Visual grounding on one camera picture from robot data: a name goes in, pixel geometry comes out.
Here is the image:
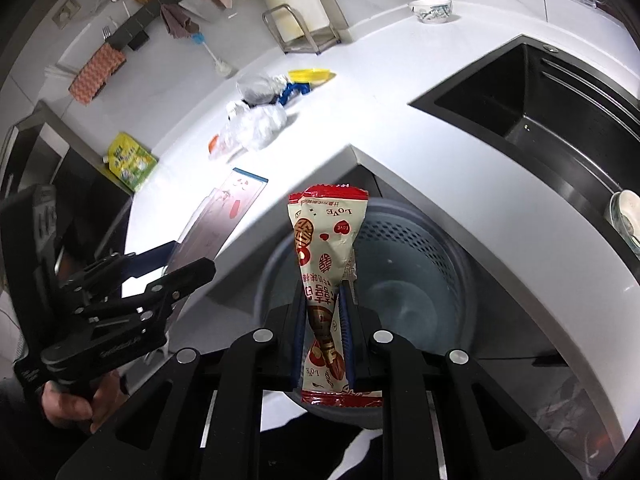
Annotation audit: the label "red white snack wrapper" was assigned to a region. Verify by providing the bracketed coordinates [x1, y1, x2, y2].
[288, 184, 382, 408]

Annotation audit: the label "clear plastic bag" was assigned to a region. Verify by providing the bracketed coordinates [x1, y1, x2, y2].
[233, 104, 288, 151]

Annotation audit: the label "blue ribbon scrap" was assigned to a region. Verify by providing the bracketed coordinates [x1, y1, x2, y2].
[277, 82, 311, 106]

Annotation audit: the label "yellow plastic bowl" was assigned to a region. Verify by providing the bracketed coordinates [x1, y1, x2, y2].
[288, 68, 335, 87]

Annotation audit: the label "white paper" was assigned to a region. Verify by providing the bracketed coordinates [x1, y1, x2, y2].
[214, 101, 250, 154]

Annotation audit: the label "grey perforated trash bin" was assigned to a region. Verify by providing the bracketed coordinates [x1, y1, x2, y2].
[254, 198, 477, 429]

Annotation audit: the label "black kitchen sink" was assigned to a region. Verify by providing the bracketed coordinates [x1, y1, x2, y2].
[410, 36, 639, 275]

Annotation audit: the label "person's left hand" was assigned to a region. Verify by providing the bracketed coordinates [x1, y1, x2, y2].
[41, 370, 128, 434]

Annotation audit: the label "green yellow refill pouch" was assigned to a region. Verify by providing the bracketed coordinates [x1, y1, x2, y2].
[103, 132, 157, 192]

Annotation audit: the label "orange wavy sponge cloth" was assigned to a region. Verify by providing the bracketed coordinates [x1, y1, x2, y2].
[68, 42, 126, 105]

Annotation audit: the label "blue white bottle brush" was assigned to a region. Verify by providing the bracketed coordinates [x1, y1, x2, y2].
[191, 32, 233, 78]

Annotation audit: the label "brown hanging cloth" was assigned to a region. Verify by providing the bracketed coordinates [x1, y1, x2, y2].
[160, 4, 200, 39]

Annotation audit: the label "white dishes in sink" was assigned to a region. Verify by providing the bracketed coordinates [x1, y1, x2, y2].
[604, 190, 640, 257]

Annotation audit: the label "patterned ceramic bowl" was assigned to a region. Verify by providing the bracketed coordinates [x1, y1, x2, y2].
[409, 0, 452, 24]

